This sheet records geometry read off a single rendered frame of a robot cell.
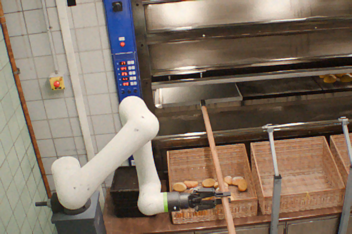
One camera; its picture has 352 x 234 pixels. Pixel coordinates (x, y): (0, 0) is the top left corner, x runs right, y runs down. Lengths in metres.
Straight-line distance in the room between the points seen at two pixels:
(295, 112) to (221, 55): 0.70
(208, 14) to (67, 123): 1.20
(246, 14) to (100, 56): 0.95
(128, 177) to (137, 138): 1.18
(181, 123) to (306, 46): 0.99
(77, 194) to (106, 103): 1.21
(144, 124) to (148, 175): 0.40
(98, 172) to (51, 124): 1.32
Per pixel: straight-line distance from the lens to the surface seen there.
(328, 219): 2.87
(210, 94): 2.91
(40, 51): 2.73
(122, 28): 2.56
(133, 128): 1.62
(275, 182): 2.46
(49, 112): 2.90
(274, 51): 2.73
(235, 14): 2.60
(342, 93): 3.02
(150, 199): 1.89
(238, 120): 2.89
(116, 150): 1.64
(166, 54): 2.64
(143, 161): 1.90
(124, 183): 2.74
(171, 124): 2.85
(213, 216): 2.69
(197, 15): 2.58
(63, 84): 2.70
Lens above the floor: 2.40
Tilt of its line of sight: 28 degrees down
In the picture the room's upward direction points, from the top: 5 degrees counter-clockwise
